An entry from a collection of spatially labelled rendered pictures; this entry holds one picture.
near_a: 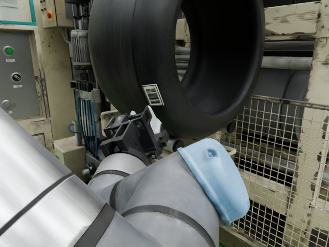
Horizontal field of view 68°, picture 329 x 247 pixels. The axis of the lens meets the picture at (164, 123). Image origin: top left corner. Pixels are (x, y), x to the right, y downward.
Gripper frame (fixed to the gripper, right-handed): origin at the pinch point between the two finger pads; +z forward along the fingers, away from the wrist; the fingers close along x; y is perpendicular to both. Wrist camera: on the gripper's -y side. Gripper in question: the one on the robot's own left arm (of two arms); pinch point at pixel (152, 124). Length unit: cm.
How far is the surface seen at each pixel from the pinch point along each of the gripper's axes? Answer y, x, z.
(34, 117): 2, 62, 40
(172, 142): -13.5, 1.9, 15.1
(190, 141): -30, 3, 44
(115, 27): 21.3, 3.3, 13.4
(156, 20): 19.1, -7.2, 10.2
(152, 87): 6.0, -1.0, 7.5
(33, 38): 30, 47, 46
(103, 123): -7.5, 29.6, 33.4
